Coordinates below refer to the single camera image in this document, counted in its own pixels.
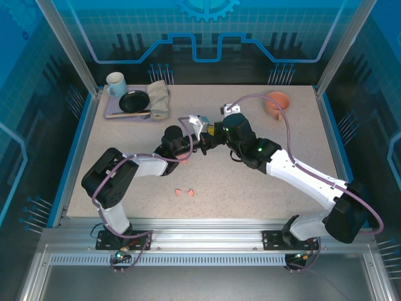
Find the slotted cable duct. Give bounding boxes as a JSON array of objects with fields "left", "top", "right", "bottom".
[{"left": 49, "top": 254, "right": 291, "bottom": 267}]

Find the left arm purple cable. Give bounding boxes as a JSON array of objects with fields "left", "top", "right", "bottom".
[{"left": 91, "top": 117, "right": 194, "bottom": 274}]

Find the orange cup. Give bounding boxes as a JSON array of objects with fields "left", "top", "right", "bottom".
[{"left": 264, "top": 91, "right": 291, "bottom": 121}]

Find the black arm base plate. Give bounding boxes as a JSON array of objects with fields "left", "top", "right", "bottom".
[
  {"left": 95, "top": 230, "right": 155, "bottom": 251},
  {"left": 262, "top": 230, "right": 318, "bottom": 251}
]

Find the light blue mug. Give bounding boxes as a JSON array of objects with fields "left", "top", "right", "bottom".
[{"left": 105, "top": 71, "right": 128, "bottom": 97}]

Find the grey folded cloth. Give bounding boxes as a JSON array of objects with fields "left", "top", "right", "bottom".
[{"left": 147, "top": 80, "right": 172, "bottom": 122}]

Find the aluminium table side rail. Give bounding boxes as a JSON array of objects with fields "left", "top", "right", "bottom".
[
  {"left": 315, "top": 89, "right": 360, "bottom": 228},
  {"left": 51, "top": 89, "right": 104, "bottom": 228}
]

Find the black round plate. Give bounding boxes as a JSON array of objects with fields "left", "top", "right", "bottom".
[{"left": 118, "top": 90, "right": 150, "bottom": 114}]

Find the wooden-handled utensil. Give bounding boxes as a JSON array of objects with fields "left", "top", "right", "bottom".
[{"left": 105, "top": 112, "right": 152, "bottom": 120}]

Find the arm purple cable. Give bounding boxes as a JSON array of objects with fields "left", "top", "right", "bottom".
[
  {"left": 91, "top": 117, "right": 194, "bottom": 274},
  {"left": 230, "top": 95, "right": 385, "bottom": 272}
]

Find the aluminium frame post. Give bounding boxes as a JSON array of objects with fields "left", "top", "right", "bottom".
[
  {"left": 33, "top": 0, "right": 103, "bottom": 98},
  {"left": 314, "top": 0, "right": 376, "bottom": 98}
]

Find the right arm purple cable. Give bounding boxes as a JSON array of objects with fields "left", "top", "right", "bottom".
[{"left": 230, "top": 95, "right": 385, "bottom": 272}]

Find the lavender serving tray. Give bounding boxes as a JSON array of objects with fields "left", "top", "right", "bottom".
[{"left": 103, "top": 85, "right": 172, "bottom": 124}]

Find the aluminium front rail beam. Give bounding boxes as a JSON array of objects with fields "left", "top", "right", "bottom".
[{"left": 40, "top": 218, "right": 373, "bottom": 251}]

